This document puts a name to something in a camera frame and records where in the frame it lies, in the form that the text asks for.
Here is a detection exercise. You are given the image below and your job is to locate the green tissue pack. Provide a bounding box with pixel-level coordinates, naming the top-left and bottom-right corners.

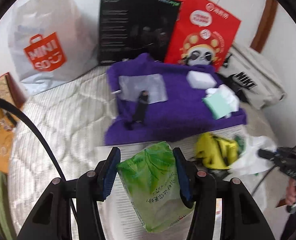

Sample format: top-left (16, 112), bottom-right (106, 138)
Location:
top-left (117, 141), bottom-right (193, 233)

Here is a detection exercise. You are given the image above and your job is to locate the white paper towel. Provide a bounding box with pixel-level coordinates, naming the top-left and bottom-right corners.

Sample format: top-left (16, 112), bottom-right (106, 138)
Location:
top-left (228, 135), bottom-right (277, 176)

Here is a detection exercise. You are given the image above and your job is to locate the yellow mesh pouch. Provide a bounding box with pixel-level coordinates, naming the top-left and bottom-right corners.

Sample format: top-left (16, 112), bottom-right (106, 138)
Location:
top-left (195, 132), bottom-right (238, 170)

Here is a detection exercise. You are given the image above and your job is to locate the green wet wipe packet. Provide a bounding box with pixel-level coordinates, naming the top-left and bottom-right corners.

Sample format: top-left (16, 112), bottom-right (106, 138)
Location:
top-left (234, 135), bottom-right (246, 155)

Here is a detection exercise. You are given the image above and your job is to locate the white mesh drawstring pouch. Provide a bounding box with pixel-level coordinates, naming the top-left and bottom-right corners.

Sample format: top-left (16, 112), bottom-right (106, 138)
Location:
top-left (118, 74), bottom-right (168, 104)

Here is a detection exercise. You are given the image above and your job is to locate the white sponge block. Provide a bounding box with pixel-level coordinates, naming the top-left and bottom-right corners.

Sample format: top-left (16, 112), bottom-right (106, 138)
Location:
top-left (187, 70), bottom-right (217, 89)

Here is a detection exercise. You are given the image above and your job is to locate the person's right hand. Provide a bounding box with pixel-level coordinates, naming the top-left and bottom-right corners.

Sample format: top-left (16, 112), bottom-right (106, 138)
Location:
top-left (285, 178), bottom-right (296, 205)

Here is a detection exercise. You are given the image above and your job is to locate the purple towel tray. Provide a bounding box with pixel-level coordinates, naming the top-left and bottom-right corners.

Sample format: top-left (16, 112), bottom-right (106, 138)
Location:
top-left (104, 53), bottom-right (247, 145)

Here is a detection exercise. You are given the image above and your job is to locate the striped quilt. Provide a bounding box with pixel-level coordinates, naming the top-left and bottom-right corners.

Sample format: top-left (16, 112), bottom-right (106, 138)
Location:
top-left (7, 65), bottom-right (276, 240)

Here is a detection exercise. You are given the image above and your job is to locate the white Nike waist bag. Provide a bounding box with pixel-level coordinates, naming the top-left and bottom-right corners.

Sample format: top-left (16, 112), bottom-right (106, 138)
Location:
top-left (218, 43), bottom-right (286, 109)

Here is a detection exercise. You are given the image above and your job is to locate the wooden side shelf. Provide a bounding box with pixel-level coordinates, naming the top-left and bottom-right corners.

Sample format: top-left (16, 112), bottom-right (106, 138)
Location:
top-left (0, 109), bottom-right (19, 174)

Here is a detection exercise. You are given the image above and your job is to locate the patterned book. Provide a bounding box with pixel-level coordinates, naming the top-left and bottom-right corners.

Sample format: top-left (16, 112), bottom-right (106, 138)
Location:
top-left (0, 72), bottom-right (26, 108)

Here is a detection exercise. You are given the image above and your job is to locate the black headset box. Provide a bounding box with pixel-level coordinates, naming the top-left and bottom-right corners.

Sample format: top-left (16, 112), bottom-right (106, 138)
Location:
top-left (98, 0), bottom-right (181, 66)

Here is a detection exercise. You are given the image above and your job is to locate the white Miniso plastic bag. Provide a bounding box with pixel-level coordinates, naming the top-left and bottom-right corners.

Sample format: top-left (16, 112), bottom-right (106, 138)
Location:
top-left (8, 0), bottom-right (97, 95)

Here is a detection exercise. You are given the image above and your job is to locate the red panda paper bag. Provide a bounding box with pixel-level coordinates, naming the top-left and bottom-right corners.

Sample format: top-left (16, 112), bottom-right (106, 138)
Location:
top-left (164, 0), bottom-right (241, 70)

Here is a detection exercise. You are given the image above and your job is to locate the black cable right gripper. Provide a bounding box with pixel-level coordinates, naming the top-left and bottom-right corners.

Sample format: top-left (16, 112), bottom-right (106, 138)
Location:
top-left (250, 139), bottom-right (296, 197)

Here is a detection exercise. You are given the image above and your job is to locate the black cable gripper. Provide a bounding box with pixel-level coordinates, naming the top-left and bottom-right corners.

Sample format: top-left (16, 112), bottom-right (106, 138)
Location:
top-left (0, 94), bottom-right (78, 221)
top-left (250, 139), bottom-right (296, 197)

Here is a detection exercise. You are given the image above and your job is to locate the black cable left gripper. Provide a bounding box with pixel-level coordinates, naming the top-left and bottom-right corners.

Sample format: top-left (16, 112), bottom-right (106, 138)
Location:
top-left (0, 94), bottom-right (78, 221)

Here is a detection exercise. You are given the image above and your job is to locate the brown wooden door frame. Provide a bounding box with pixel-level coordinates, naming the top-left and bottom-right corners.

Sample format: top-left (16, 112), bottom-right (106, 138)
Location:
top-left (251, 0), bottom-right (278, 53)

